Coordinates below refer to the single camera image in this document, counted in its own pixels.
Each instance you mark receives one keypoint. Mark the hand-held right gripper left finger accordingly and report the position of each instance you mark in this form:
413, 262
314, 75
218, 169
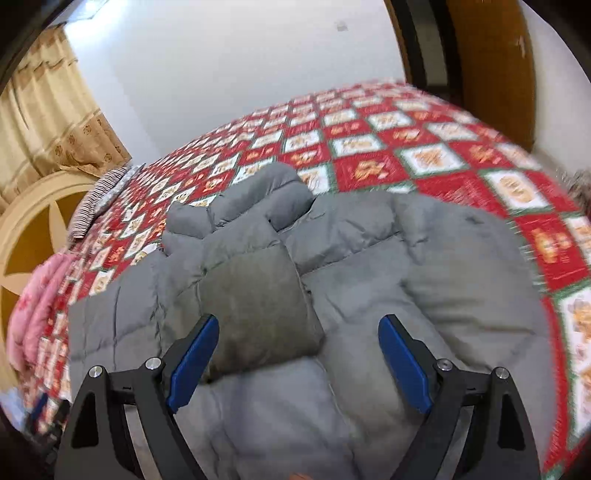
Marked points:
194, 357

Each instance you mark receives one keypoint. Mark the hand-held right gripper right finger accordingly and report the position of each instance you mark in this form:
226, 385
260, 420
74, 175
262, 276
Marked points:
404, 360

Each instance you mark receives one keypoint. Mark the grey puffer jacket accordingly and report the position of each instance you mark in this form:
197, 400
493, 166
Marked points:
351, 258

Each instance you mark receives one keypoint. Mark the pink quilt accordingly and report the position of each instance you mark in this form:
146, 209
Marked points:
34, 300

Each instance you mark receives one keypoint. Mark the striped pillow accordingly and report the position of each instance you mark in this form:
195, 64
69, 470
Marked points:
99, 198

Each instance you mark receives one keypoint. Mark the cream and wooden headboard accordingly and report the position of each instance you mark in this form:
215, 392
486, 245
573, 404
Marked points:
32, 221

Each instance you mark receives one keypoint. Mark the red checkered bed sheet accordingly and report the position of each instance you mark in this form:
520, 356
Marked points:
369, 138

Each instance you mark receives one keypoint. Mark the dark furry cloth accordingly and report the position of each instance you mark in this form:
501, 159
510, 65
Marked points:
579, 187

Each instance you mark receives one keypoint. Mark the beige patterned curtain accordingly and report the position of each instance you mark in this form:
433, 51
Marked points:
51, 120

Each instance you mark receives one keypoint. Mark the brown wooden door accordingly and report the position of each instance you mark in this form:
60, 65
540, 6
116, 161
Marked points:
491, 60

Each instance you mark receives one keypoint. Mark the dark door frame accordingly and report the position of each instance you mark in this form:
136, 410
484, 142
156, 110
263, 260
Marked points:
418, 41

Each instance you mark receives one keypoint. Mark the wall switch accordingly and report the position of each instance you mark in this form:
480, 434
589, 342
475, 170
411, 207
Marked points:
342, 26

